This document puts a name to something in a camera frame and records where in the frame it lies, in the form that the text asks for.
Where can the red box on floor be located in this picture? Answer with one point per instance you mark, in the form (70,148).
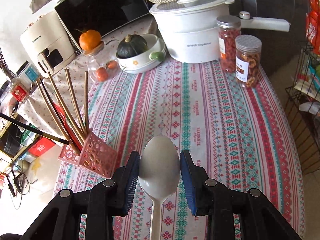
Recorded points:
(41,147)

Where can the white electric cooking pot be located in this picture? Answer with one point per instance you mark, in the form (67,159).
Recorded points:
(189,28)

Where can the black chopstick gold end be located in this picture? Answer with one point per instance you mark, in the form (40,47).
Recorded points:
(34,130)

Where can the dark wooden chopstick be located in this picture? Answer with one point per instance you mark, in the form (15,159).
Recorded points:
(46,92)

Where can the jar of red dried fruit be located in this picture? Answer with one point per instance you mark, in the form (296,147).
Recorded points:
(229,28)

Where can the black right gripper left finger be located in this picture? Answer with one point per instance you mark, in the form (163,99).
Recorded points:
(61,218)

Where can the orange fruit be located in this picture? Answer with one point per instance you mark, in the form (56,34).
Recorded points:
(89,40)

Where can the white oval baking dish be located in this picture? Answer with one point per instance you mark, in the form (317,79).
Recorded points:
(147,60)

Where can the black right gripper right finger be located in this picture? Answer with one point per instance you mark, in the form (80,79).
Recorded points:
(258,217)

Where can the pink perforated utensil holder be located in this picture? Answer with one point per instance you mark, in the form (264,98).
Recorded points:
(95,156)

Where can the long light wooden chopstick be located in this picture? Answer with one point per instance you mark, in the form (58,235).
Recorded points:
(62,103)

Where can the microwave oven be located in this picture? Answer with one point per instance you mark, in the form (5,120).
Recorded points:
(104,16)

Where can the small jar red label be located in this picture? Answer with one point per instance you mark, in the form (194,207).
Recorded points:
(20,88)

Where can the long wooden chopstick leaning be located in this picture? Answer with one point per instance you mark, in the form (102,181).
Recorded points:
(74,101)

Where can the cream air fryer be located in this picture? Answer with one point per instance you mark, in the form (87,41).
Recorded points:
(48,45)

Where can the red silicone spatula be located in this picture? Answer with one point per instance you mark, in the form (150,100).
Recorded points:
(68,129)

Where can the jar of dried fruit rings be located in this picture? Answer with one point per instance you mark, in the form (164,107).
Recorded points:
(247,61)

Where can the red snack packets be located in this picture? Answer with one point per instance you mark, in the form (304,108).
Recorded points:
(312,25)

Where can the patterned striped tablecloth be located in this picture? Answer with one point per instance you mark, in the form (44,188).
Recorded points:
(240,136)

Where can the black wire rack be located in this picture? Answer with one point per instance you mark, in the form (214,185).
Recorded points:
(302,107)

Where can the dark green squash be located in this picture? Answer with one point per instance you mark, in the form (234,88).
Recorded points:
(131,45)

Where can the white plastic spoon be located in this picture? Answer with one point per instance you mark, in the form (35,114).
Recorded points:
(159,175)

